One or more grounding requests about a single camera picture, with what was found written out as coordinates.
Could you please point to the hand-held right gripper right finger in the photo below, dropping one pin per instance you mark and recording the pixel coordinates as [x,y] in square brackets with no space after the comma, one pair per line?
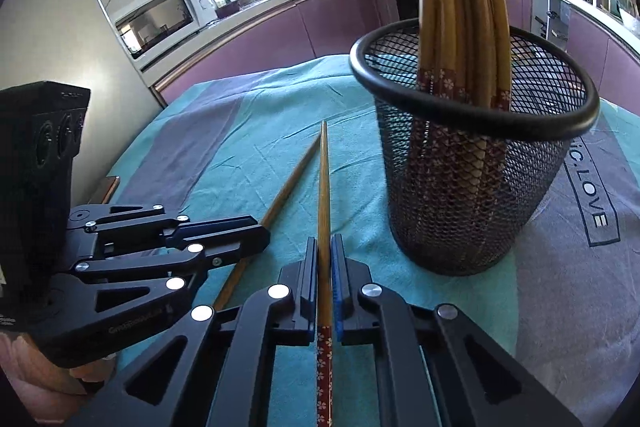
[340,279]

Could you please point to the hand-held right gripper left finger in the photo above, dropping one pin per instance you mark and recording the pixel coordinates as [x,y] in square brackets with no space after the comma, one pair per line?
[312,279]

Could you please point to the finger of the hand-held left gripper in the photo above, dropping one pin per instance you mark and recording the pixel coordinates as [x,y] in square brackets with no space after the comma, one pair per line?
[235,249]
[225,227]

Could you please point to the bunch of bamboo chopsticks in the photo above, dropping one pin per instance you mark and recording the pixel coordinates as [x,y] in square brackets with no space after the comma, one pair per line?
[440,7]

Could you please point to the person's left hand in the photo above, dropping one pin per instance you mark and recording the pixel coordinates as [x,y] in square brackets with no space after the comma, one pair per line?
[45,372]

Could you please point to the smartphone with copper edge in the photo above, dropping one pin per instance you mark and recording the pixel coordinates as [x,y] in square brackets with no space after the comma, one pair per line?
[104,191]

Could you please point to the teal and grey printed tablecloth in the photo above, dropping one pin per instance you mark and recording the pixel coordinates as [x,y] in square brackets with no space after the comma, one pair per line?
[225,132]

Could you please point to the white toaster oven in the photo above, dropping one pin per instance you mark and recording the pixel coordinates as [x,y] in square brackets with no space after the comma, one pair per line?
[155,14]

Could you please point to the purple kitchen cabinets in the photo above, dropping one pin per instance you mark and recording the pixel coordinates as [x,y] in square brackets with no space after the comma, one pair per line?
[325,17]

